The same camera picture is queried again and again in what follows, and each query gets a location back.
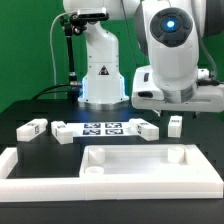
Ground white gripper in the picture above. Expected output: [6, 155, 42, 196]
[131, 65, 224, 112]

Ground white desk top tray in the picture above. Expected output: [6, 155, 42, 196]
[79, 144, 222, 184]

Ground black cables on table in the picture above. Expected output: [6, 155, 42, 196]
[31, 83, 83, 101]

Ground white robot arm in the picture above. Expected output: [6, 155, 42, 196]
[63, 0, 224, 112]

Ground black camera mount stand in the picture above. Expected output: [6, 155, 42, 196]
[60, 15, 86, 102]

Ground marker tag sheet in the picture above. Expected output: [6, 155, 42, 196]
[67, 122, 135, 137]

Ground camera on stand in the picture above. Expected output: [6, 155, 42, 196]
[77, 8, 109, 21]

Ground grey white cable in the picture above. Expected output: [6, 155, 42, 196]
[49, 11, 78, 90]

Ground white U-shaped frame fence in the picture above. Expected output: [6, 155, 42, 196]
[0, 148, 224, 202]

